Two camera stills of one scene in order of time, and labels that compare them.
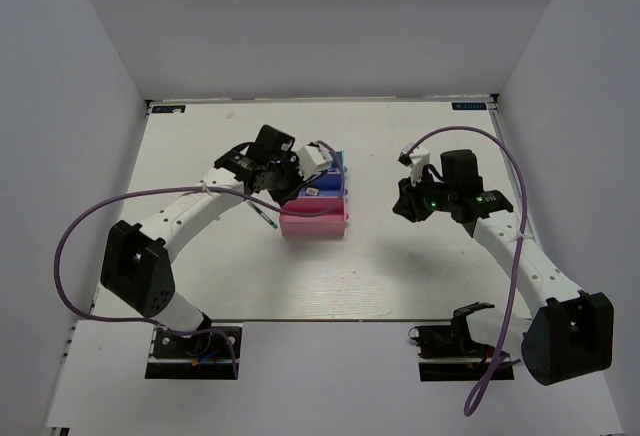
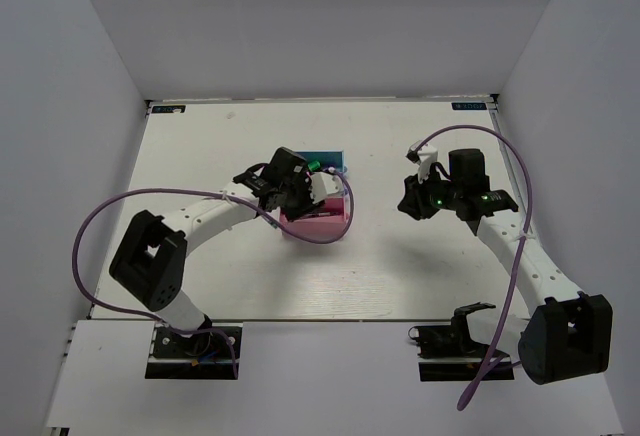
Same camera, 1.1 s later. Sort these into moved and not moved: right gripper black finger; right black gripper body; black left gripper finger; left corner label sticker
Moved: black left gripper finger
Not moved: left corner label sticker; right black gripper body; right gripper black finger
